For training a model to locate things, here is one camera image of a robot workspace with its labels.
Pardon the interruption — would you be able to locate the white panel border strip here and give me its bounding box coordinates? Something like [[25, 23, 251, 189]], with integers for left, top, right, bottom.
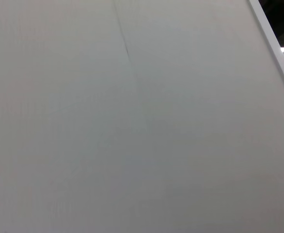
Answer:
[[248, 0, 284, 109]]

